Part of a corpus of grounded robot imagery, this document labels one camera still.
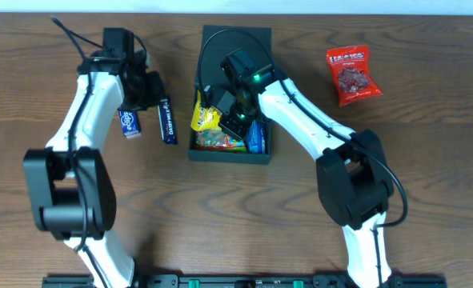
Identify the dark green open box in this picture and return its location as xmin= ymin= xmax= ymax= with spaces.
xmin=188 ymin=25 xmax=273 ymax=165

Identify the purple Dairy Milk bar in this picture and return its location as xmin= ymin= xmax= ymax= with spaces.
xmin=158 ymin=95 xmax=178 ymax=145

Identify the colourful gummy candy bag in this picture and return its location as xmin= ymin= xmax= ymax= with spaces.
xmin=194 ymin=130 xmax=247 ymax=153

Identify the red Hacks candy bag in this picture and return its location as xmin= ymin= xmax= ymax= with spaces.
xmin=326 ymin=45 xmax=383 ymax=106

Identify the blue Eclipse mints box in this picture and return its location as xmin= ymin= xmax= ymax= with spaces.
xmin=118 ymin=110 xmax=142 ymax=138

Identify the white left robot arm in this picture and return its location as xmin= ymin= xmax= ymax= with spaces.
xmin=23 ymin=54 xmax=164 ymax=287

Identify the yellow Hacks candy bag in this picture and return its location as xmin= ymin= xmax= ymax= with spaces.
xmin=190 ymin=90 xmax=222 ymax=132

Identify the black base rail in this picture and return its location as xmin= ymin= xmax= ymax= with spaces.
xmin=42 ymin=273 xmax=447 ymax=288

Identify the blue cookie pack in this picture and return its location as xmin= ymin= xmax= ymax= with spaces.
xmin=246 ymin=121 xmax=266 ymax=154

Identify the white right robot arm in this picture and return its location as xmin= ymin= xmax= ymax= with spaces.
xmin=220 ymin=64 xmax=396 ymax=287

